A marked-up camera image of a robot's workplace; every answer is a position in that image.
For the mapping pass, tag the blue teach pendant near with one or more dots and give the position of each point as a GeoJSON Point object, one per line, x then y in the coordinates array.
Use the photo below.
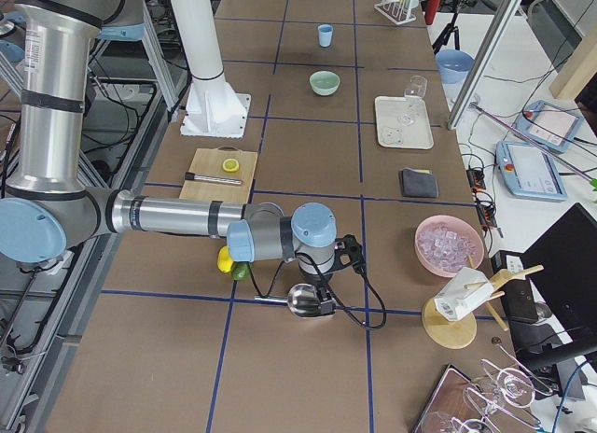
{"type": "Point", "coordinates": [528, 173]}

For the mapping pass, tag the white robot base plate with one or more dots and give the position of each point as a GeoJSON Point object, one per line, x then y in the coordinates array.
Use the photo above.
{"type": "Point", "coordinates": [213, 107]}

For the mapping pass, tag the pink bowl of ice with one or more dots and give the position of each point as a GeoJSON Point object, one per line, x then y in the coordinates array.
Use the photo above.
{"type": "Point", "coordinates": [446, 244]}

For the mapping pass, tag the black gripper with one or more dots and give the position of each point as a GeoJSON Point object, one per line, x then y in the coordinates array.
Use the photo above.
{"type": "Point", "coordinates": [322, 279]}

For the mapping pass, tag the black monitor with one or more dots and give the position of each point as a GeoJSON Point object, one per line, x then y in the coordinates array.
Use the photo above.
{"type": "Point", "coordinates": [567, 283]}

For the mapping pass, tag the light blue plastic cup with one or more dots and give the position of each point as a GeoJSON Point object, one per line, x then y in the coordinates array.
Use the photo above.
{"type": "Point", "coordinates": [325, 35]}

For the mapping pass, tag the wooden stand round base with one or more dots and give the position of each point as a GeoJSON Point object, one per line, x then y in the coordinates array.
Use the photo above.
{"type": "Point", "coordinates": [459, 334]}

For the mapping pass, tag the white wire cup rack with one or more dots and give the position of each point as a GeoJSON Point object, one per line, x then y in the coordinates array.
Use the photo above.
{"type": "Point", "coordinates": [398, 12]}

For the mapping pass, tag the folded grey cloth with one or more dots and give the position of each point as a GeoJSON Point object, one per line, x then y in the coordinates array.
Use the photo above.
{"type": "Point", "coordinates": [418, 184]}

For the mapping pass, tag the small yellow lemon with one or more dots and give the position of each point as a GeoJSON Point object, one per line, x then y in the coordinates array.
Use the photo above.
{"type": "Point", "coordinates": [224, 261]}

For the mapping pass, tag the blue teach pendant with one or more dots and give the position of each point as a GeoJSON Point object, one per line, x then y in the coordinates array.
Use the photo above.
{"type": "Point", "coordinates": [528, 173]}
{"type": "Point", "coordinates": [550, 125]}

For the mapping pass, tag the black camera tripod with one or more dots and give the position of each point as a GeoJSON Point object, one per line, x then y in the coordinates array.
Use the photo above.
{"type": "Point", "coordinates": [451, 29]}

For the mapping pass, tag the blue bowl with fork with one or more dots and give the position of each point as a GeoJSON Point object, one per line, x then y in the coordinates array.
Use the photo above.
{"type": "Point", "coordinates": [453, 65]}

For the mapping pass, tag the clear wine glass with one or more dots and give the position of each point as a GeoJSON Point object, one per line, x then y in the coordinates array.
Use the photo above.
{"type": "Point", "coordinates": [413, 95]}

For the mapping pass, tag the red cylinder bottle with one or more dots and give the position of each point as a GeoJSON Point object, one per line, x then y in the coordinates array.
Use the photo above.
{"type": "Point", "coordinates": [431, 10]}

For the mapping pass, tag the cream bear serving tray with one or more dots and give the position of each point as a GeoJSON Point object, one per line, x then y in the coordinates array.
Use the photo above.
{"type": "Point", "coordinates": [392, 133]}

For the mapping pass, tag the steel cylinder tool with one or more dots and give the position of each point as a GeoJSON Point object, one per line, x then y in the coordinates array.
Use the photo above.
{"type": "Point", "coordinates": [189, 176]}

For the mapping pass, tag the halved lemon slice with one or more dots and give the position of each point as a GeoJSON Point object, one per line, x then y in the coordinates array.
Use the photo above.
{"type": "Point", "coordinates": [231, 165]}

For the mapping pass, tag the white paper carton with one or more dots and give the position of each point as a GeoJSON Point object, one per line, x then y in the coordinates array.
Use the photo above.
{"type": "Point", "coordinates": [464, 293]}

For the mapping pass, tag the wooden cutting board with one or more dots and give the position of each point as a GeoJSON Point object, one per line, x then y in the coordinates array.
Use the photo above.
{"type": "Point", "coordinates": [217, 174]}

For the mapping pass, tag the green lime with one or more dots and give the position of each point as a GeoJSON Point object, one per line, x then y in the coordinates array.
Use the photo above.
{"type": "Point", "coordinates": [241, 271]}

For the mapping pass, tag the metal ice scoop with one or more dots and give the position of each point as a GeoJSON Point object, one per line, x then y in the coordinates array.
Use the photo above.
{"type": "Point", "coordinates": [301, 300]}

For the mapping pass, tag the blue teach pendant far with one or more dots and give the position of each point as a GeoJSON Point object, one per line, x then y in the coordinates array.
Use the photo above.
{"type": "Point", "coordinates": [550, 125]}

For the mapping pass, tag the green ceramic bowl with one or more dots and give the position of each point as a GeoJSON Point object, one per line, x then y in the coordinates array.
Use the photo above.
{"type": "Point", "coordinates": [324, 83]}

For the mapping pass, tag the hanging wine glasses rack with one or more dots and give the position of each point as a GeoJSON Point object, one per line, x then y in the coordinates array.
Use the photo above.
{"type": "Point", "coordinates": [499, 400]}

